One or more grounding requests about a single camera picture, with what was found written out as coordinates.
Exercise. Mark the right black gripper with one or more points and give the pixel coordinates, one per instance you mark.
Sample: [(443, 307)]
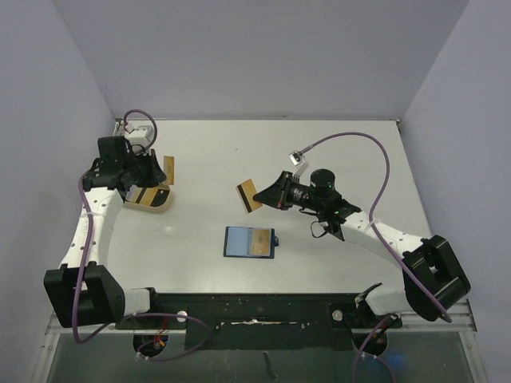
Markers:
[(286, 191)]

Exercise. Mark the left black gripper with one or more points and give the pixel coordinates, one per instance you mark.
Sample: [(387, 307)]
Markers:
[(156, 175)]

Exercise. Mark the gold credit card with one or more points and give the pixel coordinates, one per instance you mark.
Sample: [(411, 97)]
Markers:
[(261, 241), (169, 169), (247, 192)]

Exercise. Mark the blue leather card holder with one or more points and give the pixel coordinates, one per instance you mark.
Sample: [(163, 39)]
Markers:
[(237, 241)]

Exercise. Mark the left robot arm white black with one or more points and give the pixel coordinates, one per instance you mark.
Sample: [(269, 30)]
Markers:
[(81, 290)]

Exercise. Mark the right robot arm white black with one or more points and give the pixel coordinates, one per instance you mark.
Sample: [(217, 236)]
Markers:
[(432, 276)]

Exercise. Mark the gold card in tray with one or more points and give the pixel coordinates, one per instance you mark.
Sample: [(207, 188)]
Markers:
[(143, 197)]

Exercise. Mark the black card in tray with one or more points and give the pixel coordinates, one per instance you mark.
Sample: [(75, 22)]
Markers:
[(161, 197)]

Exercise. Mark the beige oval card tray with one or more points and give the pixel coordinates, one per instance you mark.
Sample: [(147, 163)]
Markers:
[(154, 209)]

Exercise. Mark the stack of white cards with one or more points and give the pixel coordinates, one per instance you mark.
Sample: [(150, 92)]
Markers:
[(131, 195)]

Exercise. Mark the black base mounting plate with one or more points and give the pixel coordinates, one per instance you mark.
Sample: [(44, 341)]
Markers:
[(258, 321)]

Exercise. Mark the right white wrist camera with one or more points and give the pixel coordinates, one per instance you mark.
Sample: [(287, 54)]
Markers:
[(300, 162)]

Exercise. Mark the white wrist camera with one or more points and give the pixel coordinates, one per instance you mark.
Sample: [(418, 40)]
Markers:
[(300, 162), (141, 135)]

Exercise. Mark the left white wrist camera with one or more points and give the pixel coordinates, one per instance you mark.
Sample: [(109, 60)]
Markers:
[(141, 135)]

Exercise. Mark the aluminium left side rail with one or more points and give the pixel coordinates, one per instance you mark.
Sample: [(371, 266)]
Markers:
[(116, 127)]

